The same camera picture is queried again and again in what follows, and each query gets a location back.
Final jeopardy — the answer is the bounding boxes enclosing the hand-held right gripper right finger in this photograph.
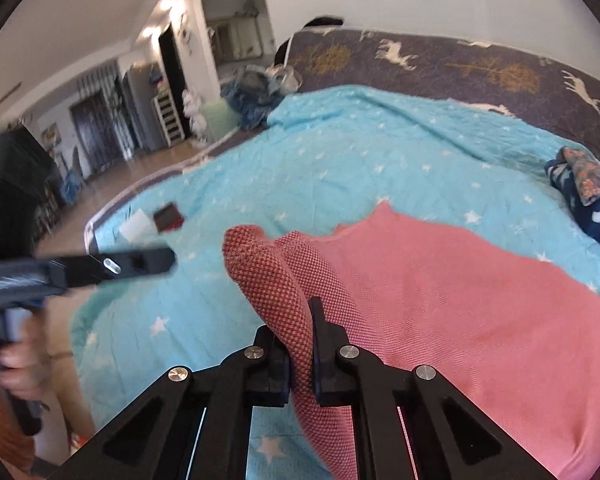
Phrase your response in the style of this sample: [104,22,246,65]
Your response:
[310,296,556,480]

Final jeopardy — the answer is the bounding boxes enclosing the white plush toy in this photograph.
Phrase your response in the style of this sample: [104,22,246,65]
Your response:
[182,89,208,141]

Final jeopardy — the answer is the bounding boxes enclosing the grey tall cabinet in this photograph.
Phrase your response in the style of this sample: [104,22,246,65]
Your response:
[122,65,168,151]

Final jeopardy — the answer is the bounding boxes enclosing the person's left hand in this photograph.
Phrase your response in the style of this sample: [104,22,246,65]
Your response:
[0,310,53,403]

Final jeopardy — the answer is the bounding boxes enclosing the green storage box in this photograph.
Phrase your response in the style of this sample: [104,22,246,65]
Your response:
[202,99,241,143]

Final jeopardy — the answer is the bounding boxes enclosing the white shelf rack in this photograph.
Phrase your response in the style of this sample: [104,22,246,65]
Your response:
[152,91,186,143]

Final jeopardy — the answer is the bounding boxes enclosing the person's left forearm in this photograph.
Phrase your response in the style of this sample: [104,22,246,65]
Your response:
[32,345,98,461]

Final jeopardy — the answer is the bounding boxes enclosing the navy printed garment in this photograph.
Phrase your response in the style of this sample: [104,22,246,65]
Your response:
[545,146,600,266]

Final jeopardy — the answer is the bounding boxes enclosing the small white box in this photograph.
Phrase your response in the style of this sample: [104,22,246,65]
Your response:
[119,210,153,243]

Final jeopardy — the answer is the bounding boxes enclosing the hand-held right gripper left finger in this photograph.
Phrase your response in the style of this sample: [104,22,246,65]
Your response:
[47,325,293,480]

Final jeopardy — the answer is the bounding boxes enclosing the black cabinet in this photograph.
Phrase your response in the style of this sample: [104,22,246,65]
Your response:
[5,125,63,231]

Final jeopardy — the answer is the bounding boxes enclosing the dark deer print bedsheet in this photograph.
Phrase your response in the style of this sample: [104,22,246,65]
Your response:
[82,27,600,256]

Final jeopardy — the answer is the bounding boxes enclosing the blue star print blanket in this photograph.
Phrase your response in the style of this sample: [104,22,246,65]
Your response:
[70,85,600,480]

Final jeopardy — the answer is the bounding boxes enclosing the small dark red box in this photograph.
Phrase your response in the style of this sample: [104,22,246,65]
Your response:
[152,201,186,233]

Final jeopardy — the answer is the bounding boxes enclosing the dark double door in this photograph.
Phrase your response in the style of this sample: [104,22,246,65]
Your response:
[70,91,131,176]

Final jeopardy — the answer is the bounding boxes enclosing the pink knit cloth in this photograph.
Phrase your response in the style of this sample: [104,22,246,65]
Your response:
[222,200,600,480]

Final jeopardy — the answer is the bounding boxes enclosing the heap of blue clothes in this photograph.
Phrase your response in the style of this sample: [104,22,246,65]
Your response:
[220,65,286,128]

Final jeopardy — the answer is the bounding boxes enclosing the floral patterned garment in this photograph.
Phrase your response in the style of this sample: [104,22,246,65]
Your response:
[560,146,600,206]

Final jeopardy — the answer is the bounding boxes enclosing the person's orange clothing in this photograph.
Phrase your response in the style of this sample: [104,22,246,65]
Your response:
[0,360,36,476]

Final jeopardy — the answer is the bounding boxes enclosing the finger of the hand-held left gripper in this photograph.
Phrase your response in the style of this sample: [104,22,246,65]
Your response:
[45,246,177,289]

